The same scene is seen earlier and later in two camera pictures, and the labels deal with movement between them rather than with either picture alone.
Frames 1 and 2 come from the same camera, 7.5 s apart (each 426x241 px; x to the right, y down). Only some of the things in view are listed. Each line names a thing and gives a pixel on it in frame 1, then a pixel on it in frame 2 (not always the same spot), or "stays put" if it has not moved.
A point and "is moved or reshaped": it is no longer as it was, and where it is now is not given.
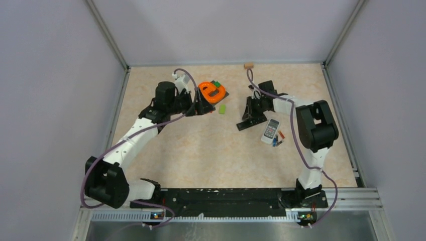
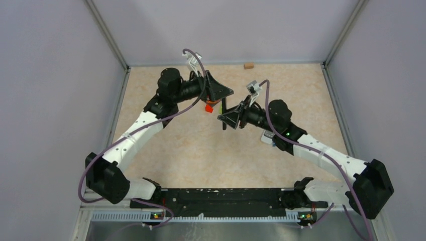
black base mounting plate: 232,203 stays put
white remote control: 271,131 stays put
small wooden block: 248,66 stays put
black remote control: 251,122 is moved or reshaped
